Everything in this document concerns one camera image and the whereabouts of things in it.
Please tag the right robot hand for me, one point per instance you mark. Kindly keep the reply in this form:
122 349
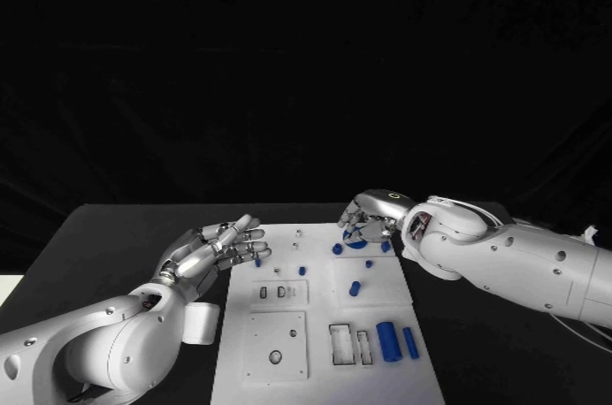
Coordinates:
382 202

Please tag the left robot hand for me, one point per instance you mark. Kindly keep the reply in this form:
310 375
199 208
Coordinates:
195 262

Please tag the blue gear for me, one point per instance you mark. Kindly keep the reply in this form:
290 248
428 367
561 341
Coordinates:
355 245

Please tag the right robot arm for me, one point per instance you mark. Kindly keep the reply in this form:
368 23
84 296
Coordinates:
515 265

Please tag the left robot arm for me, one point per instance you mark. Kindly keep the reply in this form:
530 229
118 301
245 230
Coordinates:
71 345

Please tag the white task board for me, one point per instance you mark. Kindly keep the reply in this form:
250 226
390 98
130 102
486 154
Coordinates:
286 345

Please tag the thick blue long cylinder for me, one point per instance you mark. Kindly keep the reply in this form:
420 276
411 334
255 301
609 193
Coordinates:
388 342

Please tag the thin blue long cylinder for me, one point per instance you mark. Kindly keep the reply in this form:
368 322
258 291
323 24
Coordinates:
410 343

